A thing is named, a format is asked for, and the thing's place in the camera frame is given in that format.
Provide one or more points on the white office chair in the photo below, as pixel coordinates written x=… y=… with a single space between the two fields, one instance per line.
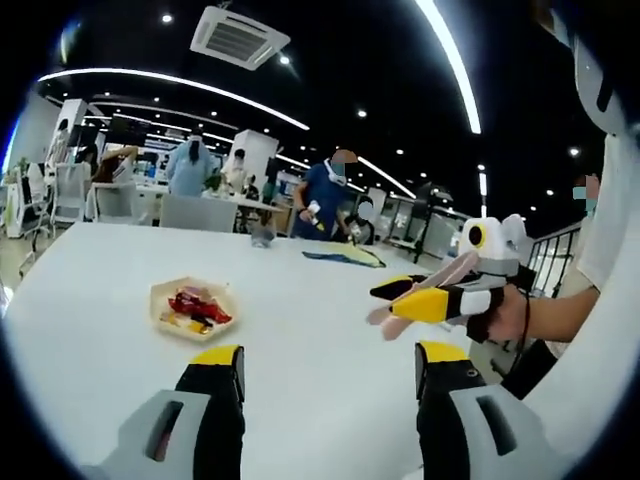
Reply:
x=70 y=190
x=117 y=202

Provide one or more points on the person's right hand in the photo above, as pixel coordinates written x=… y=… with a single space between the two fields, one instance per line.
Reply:
x=512 y=320

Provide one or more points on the operator in white shirt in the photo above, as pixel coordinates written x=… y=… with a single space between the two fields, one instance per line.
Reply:
x=600 y=400

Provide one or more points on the curved ceiling light strip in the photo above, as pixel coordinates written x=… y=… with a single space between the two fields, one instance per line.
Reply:
x=387 y=176
x=474 y=120
x=100 y=70

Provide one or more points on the pile of snack food packets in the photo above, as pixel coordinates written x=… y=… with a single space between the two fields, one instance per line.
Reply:
x=195 y=305

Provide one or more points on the blue mat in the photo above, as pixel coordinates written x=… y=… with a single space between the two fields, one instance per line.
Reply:
x=312 y=256

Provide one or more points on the pink food tongs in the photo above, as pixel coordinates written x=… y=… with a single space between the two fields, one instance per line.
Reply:
x=380 y=315

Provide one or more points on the white neck worn device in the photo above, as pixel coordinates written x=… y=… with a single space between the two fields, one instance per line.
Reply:
x=587 y=70

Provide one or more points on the ceiling air conditioner unit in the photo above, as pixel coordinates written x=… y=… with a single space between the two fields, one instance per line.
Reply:
x=235 y=37

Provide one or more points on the person's black trousers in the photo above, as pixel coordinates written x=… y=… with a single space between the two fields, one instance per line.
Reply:
x=532 y=370

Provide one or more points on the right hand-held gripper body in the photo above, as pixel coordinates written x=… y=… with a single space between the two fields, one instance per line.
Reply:
x=500 y=240

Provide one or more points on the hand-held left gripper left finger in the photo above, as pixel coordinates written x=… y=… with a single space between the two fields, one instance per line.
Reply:
x=210 y=425

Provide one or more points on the grey office chair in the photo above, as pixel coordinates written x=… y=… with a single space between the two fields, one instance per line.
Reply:
x=197 y=214

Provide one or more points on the small grey bag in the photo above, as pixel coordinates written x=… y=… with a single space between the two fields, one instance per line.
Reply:
x=262 y=237

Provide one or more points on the beige hexagonal food container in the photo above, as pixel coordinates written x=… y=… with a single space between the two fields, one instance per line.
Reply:
x=200 y=334

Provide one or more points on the yellow cloth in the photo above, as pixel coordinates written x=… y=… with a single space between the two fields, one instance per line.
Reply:
x=350 y=254

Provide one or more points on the green potted plant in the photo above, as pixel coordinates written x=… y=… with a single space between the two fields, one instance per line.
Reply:
x=212 y=182

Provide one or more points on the group of round ceiling spotlights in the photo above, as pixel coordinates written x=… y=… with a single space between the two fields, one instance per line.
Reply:
x=166 y=18

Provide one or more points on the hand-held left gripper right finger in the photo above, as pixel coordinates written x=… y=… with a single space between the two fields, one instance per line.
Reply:
x=445 y=425

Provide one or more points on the black mesh office chair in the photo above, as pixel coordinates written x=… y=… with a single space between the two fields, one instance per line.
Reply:
x=32 y=200

